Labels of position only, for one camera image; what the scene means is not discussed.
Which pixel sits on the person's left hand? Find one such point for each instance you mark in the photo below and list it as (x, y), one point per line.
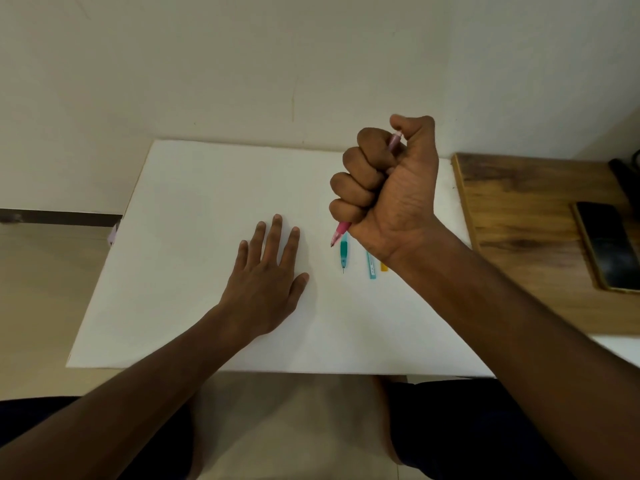
(260, 294)

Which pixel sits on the person's right hand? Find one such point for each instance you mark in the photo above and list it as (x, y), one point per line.
(400, 199)

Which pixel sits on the person's right little finger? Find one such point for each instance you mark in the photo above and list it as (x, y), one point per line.
(345, 210)

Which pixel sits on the person's right thumb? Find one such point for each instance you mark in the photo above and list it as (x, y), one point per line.
(417, 130)

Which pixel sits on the person's left little finger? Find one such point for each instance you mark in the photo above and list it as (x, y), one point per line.
(241, 255)

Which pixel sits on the person's right middle finger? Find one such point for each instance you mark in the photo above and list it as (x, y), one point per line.
(360, 167)

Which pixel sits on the person's left middle finger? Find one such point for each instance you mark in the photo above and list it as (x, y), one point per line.
(273, 238)

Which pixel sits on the person's left thumb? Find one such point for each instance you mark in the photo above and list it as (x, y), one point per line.
(299, 285)

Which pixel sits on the pink pen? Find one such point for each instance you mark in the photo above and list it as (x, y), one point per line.
(341, 232)

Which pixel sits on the person's right forearm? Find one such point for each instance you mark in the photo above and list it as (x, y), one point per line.
(525, 354)

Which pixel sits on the person's left forearm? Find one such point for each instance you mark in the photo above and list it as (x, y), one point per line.
(125, 394)

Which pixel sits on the teal pen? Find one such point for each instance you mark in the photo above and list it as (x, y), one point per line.
(343, 252)

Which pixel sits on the light blue pen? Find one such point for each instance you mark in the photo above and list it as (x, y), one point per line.
(371, 267)

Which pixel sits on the small pale pink object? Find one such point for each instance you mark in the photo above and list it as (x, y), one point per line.
(114, 234)

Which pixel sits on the wooden table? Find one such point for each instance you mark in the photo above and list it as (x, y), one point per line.
(525, 219)

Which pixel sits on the person's right leg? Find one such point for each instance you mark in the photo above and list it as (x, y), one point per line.
(387, 419)

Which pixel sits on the black object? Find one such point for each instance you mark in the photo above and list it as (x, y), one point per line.
(627, 179)

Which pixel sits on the black smartphone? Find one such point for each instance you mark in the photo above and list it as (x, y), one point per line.
(607, 244)

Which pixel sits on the person's dark shorts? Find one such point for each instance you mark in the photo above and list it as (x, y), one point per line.
(465, 434)

